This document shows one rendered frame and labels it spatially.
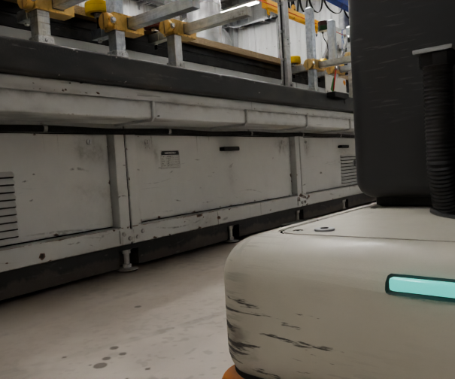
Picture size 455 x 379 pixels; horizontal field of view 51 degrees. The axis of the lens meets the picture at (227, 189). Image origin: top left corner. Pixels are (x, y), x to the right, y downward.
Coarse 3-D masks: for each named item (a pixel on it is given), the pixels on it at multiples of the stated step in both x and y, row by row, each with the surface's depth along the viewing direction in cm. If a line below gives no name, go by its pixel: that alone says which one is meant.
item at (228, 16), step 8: (240, 8) 148; (248, 8) 148; (216, 16) 154; (224, 16) 152; (232, 16) 150; (240, 16) 148; (248, 16) 149; (184, 24) 163; (192, 24) 161; (200, 24) 158; (208, 24) 156; (216, 24) 155; (224, 24) 156; (160, 32) 170; (184, 32) 163; (192, 32) 163; (152, 40) 172; (160, 40) 170
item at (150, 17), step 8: (184, 0) 129; (192, 0) 127; (160, 8) 135; (168, 8) 133; (176, 8) 131; (184, 8) 129; (192, 8) 129; (136, 16) 141; (144, 16) 139; (152, 16) 137; (160, 16) 135; (168, 16) 134; (176, 16) 135; (128, 24) 143; (136, 24) 141; (144, 24) 141; (152, 24) 141; (96, 32) 152; (104, 32) 150; (96, 40) 154; (104, 40) 155
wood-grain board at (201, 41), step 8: (8, 0) 137; (16, 0) 137; (80, 8) 153; (80, 16) 155; (144, 32) 178; (200, 40) 199; (208, 40) 204; (208, 48) 208; (216, 48) 209; (224, 48) 212; (232, 48) 217; (240, 48) 222; (248, 56) 229; (256, 56) 232; (264, 56) 238; (272, 56) 244; (280, 64) 251
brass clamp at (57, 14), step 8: (24, 0) 119; (32, 0) 119; (40, 0) 121; (48, 0) 123; (24, 8) 120; (32, 8) 121; (40, 8) 121; (48, 8) 123; (72, 8) 128; (56, 16) 127; (64, 16) 128; (72, 16) 128
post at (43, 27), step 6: (30, 12) 123; (36, 12) 121; (42, 12) 122; (48, 12) 124; (30, 18) 123; (36, 18) 121; (42, 18) 122; (48, 18) 124; (30, 24) 123; (36, 24) 122; (42, 24) 122; (48, 24) 123; (36, 30) 122; (42, 30) 122; (48, 30) 123
